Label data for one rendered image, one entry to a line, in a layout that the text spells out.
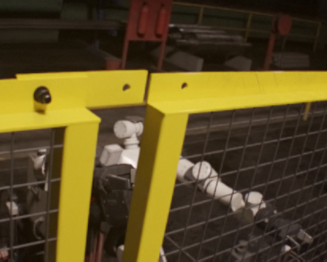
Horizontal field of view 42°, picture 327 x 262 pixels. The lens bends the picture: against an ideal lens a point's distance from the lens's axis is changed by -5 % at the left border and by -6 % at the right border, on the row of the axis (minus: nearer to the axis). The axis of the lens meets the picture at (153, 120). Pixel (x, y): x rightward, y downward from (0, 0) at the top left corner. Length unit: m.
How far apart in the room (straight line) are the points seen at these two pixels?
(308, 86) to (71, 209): 0.61
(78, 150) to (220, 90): 0.30
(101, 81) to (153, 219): 0.25
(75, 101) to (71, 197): 0.13
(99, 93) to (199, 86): 0.19
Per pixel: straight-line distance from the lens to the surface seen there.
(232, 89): 0.82
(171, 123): 0.68
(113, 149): 1.00
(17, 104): 0.59
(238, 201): 1.76
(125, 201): 1.72
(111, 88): 0.66
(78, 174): 0.62
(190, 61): 9.09
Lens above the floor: 2.02
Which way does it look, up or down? 20 degrees down
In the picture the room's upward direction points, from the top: 10 degrees clockwise
